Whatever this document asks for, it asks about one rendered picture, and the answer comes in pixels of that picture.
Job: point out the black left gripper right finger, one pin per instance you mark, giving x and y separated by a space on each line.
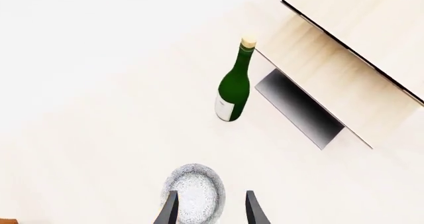
254 212

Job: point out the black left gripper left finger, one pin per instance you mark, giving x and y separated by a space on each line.
168 212

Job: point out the black white patterned bowl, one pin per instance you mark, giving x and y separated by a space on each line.
198 191

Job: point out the open cabinet drawer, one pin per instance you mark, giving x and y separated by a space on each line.
298 107

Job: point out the pale wooden cabinet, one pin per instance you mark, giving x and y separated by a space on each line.
334 67

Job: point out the green wine bottle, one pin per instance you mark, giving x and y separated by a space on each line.
235 89

